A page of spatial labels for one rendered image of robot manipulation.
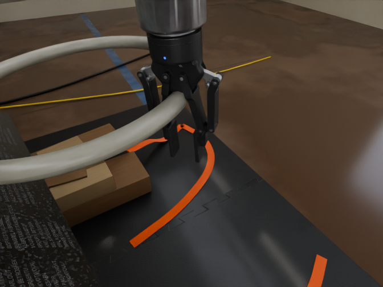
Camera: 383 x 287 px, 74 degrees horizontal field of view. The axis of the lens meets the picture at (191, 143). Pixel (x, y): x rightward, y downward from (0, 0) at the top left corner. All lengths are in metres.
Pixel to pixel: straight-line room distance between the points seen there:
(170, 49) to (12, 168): 0.24
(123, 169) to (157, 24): 1.19
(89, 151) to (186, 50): 0.18
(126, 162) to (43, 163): 1.17
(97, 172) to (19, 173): 1.00
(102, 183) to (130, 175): 0.18
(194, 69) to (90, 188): 1.03
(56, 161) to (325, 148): 1.81
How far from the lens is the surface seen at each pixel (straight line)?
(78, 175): 1.35
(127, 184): 1.38
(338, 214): 1.62
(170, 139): 0.46
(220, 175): 1.57
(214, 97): 0.38
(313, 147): 1.96
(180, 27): 0.33
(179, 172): 1.58
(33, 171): 0.35
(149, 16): 0.34
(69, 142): 1.77
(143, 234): 1.35
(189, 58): 0.35
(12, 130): 0.98
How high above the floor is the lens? 1.17
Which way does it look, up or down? 41 degrees down
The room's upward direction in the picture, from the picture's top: straight up
